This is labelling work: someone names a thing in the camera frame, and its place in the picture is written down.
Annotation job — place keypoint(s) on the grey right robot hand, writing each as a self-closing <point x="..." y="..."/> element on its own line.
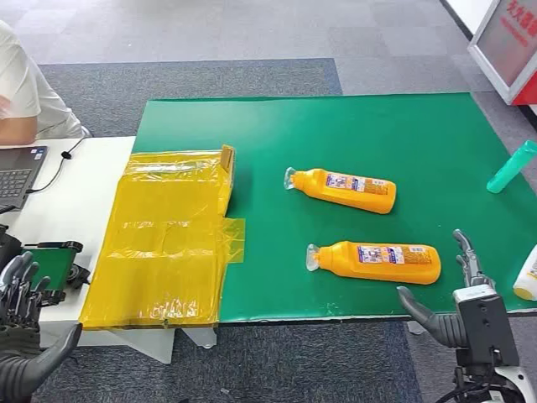
<point x="436" y="328"/>

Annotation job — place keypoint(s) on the dark grey laptop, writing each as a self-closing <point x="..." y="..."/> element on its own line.
<point x="19" y="175"/>

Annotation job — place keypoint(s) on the white bottle with yellow cap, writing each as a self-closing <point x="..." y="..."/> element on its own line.
<point x="528" y="281"/>

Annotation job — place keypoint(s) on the red and white display stand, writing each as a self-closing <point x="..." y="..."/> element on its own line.
<point x="510" y="44"/>

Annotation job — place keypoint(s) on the yellow plastic wrapped box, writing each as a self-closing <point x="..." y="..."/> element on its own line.
<point x="167" y="267"/>

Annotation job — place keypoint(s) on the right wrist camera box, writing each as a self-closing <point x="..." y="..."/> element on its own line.
<point x="486" y="328"/>

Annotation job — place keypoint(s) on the person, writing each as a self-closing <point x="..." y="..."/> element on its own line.
<point x="46" y="108"/>

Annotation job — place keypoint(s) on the orange bottle with clear cap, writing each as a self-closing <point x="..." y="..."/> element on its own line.
<point x="377" y="264"/>
<point x="344" y="192"/>

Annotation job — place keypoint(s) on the black box device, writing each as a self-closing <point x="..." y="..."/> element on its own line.
<point x="8" y="247"/>

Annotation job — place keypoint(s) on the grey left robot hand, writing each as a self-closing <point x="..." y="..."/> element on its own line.
<point x="54" y="347"/>

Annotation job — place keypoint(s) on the green table mat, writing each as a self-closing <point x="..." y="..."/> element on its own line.
<point x="293" y="128"/>

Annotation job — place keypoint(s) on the small green belt conveyor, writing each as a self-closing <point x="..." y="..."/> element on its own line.
<point x="52" y="267"/>

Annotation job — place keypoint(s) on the person's right forearm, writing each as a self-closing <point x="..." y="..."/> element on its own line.
<point x="16" y="132"/>

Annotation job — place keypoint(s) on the green plastic bottle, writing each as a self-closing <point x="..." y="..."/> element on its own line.
<point x="510" y="168"/>

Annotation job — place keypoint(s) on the white table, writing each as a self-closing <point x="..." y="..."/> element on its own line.
<point x="84" y="194"/>

